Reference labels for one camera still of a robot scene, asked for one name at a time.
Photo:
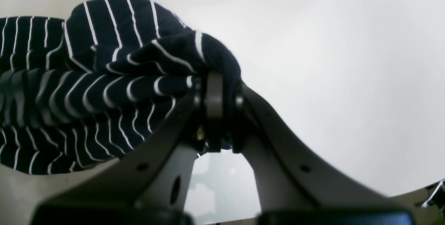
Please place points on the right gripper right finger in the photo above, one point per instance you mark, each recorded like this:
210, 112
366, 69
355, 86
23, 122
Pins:
295, 186

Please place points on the navy white striped t-shirt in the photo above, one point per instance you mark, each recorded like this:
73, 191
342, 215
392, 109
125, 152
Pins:
80, 91

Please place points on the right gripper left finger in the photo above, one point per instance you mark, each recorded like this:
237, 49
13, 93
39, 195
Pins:
149, 185

